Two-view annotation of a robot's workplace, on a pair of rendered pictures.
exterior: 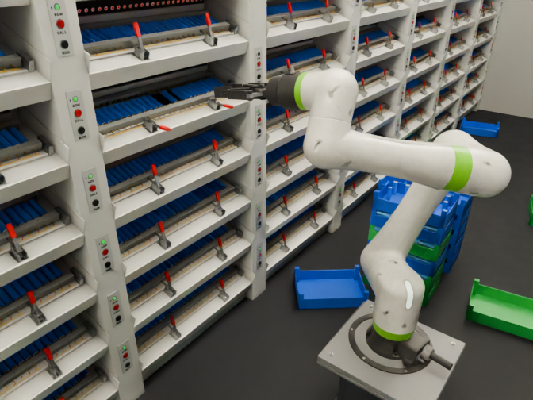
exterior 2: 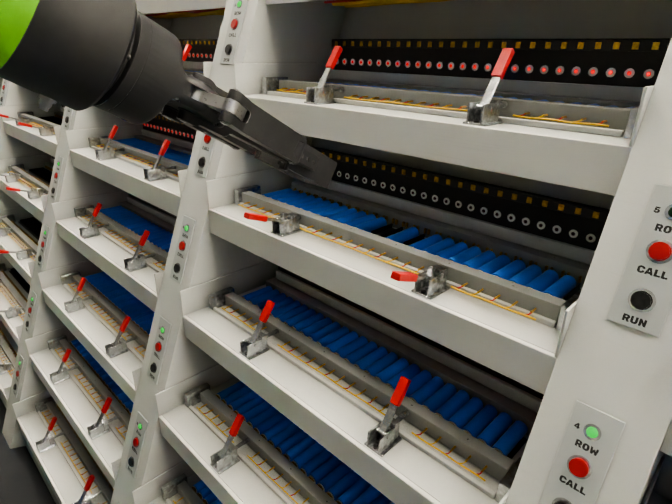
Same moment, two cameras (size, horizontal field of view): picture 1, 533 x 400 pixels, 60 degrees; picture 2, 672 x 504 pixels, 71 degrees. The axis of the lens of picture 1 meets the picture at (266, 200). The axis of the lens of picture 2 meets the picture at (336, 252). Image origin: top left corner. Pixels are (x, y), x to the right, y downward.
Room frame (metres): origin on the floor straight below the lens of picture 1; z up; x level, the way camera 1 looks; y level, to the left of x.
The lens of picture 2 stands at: (1.38, -0.38, 1.00)
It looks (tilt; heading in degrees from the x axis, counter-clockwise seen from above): 8 degrees down; 93
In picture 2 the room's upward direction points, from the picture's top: 16 degrees clockwise
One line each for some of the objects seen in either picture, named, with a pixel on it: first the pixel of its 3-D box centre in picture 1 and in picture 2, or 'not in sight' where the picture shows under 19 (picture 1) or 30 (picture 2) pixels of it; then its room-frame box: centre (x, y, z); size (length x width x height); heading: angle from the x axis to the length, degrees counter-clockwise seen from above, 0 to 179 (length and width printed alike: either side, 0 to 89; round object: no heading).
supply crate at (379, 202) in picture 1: (416, 200); not in sight; (1.71, -0.63, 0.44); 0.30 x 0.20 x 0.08; 55
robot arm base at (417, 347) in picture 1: (407, 344); not in sight; (1.00, -0.42, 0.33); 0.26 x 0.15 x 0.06; 44
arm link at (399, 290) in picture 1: (396, 298); not in sight; (1.06, -0.39, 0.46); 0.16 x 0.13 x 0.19; 6
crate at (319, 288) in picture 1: (329, 286); not in sight; (1.63, -0.29, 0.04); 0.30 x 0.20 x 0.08; 93
